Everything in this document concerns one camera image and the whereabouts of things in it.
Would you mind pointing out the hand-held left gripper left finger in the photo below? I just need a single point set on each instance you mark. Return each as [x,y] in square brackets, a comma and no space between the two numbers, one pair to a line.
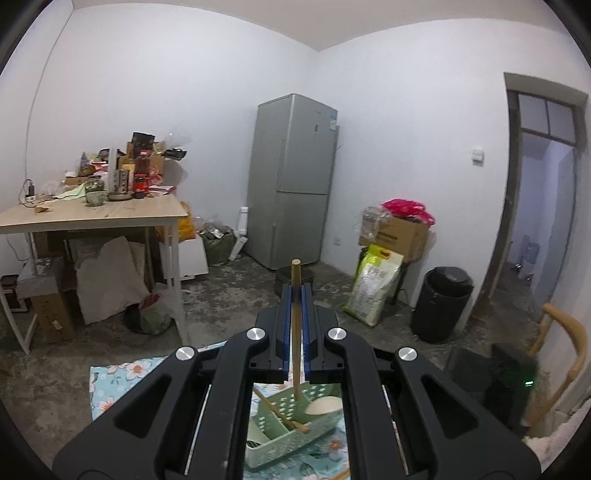
[287,332]

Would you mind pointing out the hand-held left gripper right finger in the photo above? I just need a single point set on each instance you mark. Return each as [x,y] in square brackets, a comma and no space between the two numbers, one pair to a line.
[306,332]

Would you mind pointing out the single bamboo chopstick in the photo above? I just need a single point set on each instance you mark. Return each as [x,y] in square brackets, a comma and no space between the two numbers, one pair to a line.
[342,474]
[281,410]
[296,277]

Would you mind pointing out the white plastic ladle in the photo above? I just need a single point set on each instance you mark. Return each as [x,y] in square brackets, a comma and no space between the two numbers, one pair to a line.
[323,406]

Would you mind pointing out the green perforated utensil holder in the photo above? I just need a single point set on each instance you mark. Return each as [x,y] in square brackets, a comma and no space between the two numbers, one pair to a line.
[286,450]

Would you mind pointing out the yellow white rice bag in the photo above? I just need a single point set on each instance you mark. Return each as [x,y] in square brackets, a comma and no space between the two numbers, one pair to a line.
[374,286]

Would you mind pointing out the dark green sack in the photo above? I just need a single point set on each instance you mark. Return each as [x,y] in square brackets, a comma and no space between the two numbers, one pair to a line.
[217,244]

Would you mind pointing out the white leaning device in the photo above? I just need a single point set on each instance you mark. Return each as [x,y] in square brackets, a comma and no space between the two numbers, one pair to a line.
[242,221]

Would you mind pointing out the white box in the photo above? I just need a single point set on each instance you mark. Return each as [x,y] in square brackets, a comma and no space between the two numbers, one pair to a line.
[191,258]

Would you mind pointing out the clear plastic bag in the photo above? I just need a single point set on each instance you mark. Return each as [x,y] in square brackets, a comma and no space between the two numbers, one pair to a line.
[369,221]

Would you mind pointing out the large cardboard box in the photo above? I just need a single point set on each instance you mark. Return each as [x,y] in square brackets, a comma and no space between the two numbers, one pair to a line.
[401,240]

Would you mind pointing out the red green plastic bag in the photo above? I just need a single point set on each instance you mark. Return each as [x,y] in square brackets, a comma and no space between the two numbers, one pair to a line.
[154,316]

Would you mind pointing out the black trash bin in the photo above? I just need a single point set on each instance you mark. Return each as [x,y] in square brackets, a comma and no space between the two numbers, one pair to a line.
[441,304]

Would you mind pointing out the yellow plastic bag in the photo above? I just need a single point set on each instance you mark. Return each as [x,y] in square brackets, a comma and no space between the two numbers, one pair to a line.
[187,226]

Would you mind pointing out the silver refrigerator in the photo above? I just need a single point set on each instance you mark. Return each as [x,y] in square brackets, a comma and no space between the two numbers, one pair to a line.
[291,184]

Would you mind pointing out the pink plastic bag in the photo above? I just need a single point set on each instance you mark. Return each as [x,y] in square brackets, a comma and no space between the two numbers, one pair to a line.
[408,211]

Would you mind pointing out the floral blue blanket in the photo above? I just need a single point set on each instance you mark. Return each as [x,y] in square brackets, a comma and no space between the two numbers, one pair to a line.
[120,374]

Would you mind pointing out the white sack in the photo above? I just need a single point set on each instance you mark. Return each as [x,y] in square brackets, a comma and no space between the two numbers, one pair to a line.
[111,281]

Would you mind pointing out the red packet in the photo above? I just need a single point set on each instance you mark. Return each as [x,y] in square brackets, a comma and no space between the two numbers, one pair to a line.
[162,189]

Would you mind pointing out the red label cola bottle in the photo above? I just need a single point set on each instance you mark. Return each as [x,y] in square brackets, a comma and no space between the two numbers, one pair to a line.
[140,187]

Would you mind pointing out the large black object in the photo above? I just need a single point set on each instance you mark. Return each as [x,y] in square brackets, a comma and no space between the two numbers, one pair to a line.
[508,383]

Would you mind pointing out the black plastic bag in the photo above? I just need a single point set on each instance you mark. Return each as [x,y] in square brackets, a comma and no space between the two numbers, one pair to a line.
[175,153]

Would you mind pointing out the small cardboard box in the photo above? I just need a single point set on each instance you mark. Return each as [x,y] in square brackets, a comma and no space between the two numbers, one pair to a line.
[157,166]

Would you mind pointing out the oil bottle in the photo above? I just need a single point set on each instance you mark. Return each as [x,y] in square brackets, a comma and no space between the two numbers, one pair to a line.
[144,164]

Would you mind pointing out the steel rack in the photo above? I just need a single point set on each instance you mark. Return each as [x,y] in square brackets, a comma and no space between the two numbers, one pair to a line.
[118,180]

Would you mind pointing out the long wooden desk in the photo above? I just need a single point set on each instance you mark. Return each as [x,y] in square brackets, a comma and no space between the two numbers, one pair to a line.
[92,214]

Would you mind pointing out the cardboard box grey top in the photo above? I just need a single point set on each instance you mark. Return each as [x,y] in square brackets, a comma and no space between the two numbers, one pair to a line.
[53,309]

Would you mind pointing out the glass jar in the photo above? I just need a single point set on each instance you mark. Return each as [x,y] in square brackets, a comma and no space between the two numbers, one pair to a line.
[96,194]

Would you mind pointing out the dark brown bag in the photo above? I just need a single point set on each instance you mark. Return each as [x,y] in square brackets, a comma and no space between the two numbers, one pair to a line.
[143,140]

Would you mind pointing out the light wooden chair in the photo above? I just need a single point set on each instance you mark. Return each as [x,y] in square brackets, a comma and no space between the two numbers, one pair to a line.
[570,332]

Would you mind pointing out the white fluffy cushion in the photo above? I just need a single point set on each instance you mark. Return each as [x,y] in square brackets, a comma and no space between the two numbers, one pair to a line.
[563,443]

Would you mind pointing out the power strip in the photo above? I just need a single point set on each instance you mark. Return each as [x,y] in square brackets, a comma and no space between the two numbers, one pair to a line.
[28,191]

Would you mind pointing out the white wall switch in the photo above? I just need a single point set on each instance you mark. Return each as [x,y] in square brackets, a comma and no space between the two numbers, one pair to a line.
[478,157]

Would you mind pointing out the grey door frame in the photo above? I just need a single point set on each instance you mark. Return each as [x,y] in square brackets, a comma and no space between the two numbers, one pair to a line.
[512,138]

